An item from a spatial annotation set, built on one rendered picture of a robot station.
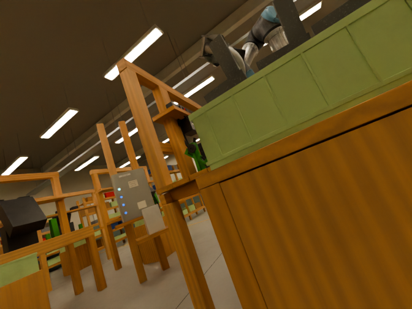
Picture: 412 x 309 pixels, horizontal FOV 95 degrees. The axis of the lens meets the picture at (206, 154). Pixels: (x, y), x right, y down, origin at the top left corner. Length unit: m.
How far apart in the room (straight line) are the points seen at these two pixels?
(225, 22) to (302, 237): 5.60
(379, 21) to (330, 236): 0.41
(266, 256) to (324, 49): 0.46
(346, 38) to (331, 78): 0.08
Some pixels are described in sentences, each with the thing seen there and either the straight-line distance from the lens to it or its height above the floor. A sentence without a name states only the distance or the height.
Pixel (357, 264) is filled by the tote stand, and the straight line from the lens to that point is 0.49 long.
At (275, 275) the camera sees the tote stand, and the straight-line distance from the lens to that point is 0.53.
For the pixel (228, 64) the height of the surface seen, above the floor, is 1.07.
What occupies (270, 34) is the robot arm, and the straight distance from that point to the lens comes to 1.20.
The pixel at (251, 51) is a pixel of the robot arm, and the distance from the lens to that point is 1.23.
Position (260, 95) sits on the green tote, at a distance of 0.49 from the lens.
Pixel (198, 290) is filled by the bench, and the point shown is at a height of 0.20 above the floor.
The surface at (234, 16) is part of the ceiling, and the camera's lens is 5.80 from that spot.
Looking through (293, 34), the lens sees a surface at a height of 1.05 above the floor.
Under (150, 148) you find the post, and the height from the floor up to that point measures 1.17.
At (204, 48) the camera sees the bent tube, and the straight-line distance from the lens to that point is 0.70.
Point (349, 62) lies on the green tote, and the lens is 0.50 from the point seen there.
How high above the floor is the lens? 0.74
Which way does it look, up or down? 11 degrees up
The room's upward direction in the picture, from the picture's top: 21 degrees counter-clockwise
